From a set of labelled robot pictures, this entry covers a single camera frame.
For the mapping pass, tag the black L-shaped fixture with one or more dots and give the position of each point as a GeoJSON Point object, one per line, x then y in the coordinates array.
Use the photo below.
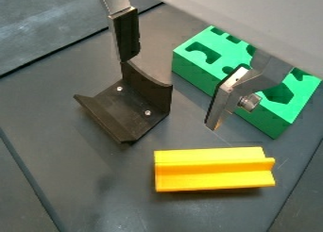
{"type": "Point", "coordinates": [131, 106]}

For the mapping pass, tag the green shape sorter block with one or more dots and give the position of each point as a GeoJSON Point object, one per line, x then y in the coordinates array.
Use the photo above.
{"type": "Point", "coordinates": [205, 59]}

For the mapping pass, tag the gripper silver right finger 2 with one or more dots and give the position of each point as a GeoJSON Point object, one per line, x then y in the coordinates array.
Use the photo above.
{"type": "Point", "coordinates": [236, 90]}

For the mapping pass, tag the yellow star prism object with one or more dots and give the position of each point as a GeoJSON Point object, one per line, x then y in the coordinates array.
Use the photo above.
{"type": "Point", "coordinates": [212, 169]}

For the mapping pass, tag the gripper black padded left finger 2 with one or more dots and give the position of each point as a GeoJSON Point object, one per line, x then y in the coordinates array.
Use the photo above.
{"type": "Point", "coordinates": [124, 23]}

